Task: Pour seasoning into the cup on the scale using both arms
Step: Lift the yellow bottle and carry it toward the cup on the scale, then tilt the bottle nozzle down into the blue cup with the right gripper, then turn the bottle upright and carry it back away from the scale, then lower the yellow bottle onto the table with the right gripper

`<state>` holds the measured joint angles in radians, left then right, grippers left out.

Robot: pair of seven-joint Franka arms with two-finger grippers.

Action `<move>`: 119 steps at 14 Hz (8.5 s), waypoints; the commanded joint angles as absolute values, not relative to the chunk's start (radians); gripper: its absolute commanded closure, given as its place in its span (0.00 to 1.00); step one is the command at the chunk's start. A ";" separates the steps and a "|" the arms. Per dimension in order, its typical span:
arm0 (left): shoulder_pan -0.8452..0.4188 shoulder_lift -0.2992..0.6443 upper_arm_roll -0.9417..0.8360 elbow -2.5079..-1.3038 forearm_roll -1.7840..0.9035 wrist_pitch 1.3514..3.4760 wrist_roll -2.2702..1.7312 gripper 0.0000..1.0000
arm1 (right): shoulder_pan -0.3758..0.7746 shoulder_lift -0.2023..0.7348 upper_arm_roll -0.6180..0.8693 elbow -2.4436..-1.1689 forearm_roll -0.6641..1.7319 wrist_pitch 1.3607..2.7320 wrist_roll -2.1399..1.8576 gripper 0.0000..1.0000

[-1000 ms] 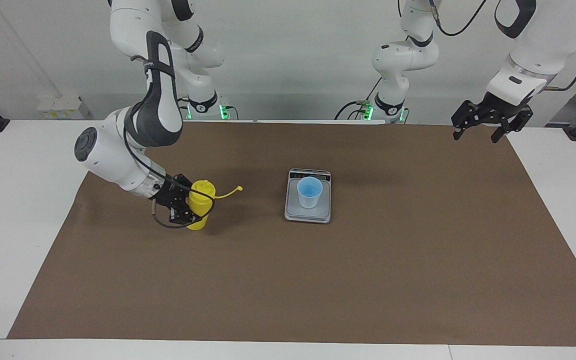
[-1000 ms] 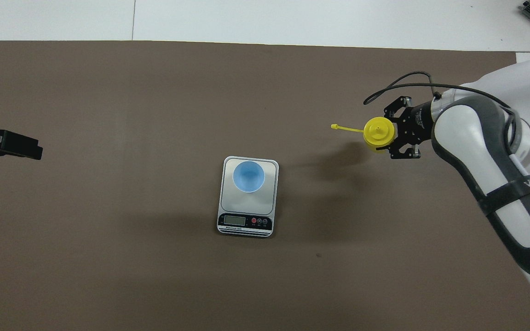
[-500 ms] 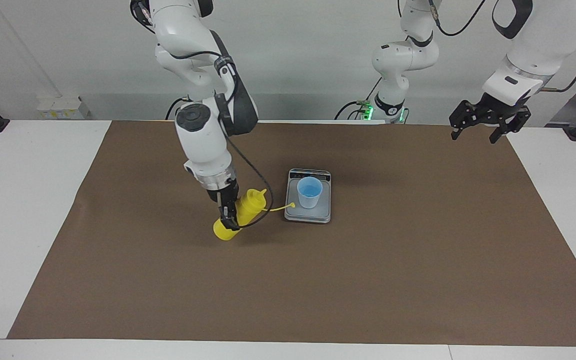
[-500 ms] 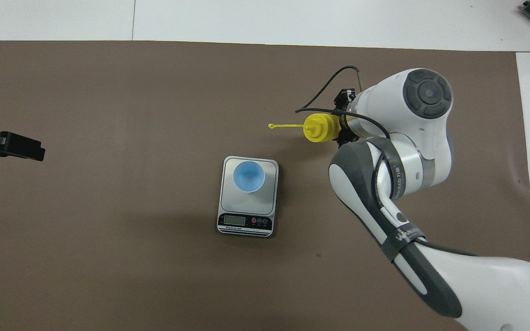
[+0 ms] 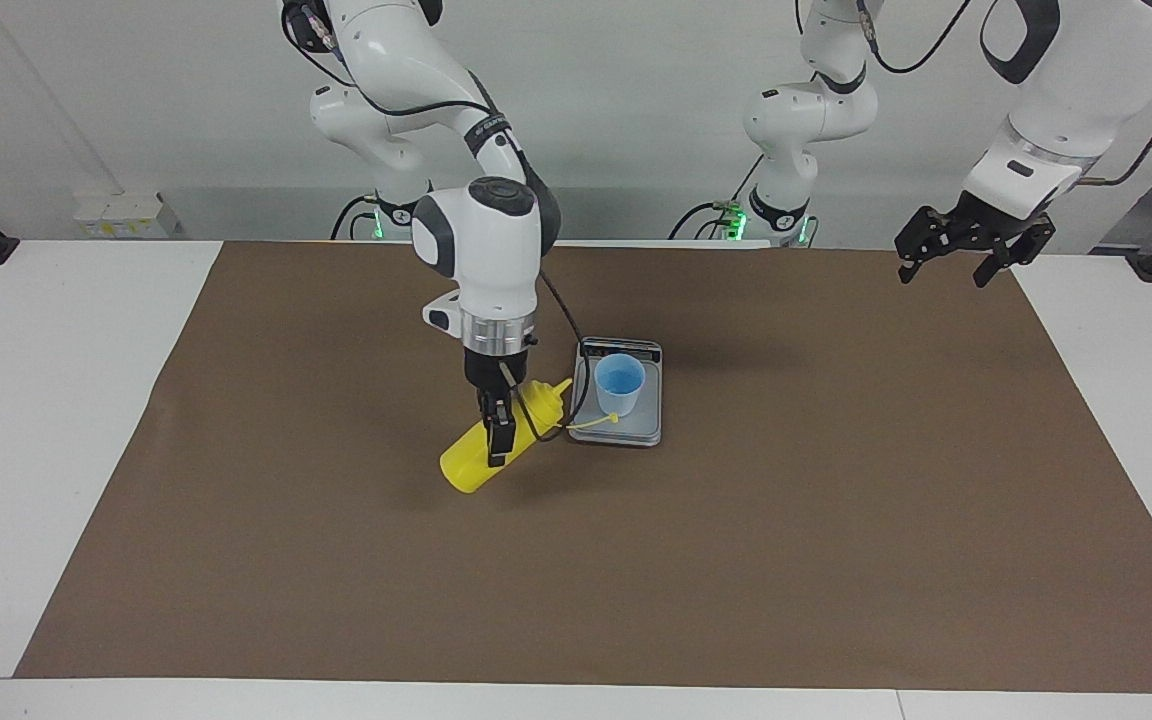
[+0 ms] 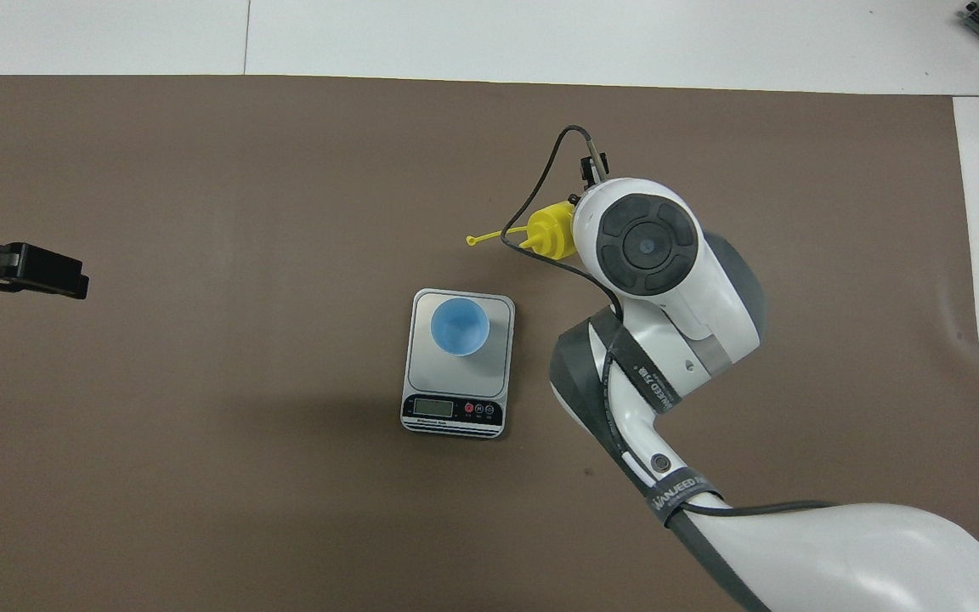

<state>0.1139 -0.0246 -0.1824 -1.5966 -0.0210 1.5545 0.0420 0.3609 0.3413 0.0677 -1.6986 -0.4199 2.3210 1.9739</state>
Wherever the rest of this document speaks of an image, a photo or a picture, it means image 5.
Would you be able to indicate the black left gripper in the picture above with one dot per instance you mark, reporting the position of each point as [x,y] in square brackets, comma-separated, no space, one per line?
[986,228]

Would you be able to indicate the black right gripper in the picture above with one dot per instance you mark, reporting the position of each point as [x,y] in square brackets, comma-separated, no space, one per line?
[494,372]

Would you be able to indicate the yellow squeeze bottle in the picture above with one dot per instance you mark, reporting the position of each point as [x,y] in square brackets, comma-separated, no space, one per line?
[464,465]

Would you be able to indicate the light blue plastic cup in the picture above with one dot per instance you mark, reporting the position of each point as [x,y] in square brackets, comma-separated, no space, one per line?
[620,395]

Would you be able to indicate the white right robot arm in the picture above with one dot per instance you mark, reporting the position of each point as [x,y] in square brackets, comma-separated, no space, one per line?
[491,240]

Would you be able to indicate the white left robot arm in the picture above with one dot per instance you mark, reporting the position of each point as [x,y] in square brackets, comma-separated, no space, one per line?
[1066,90]

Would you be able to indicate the silver digital kitchen scale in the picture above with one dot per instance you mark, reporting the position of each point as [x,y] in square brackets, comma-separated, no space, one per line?
[648,420]

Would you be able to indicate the brown table mat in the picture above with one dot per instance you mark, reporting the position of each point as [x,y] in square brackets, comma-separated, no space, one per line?
[636,560]

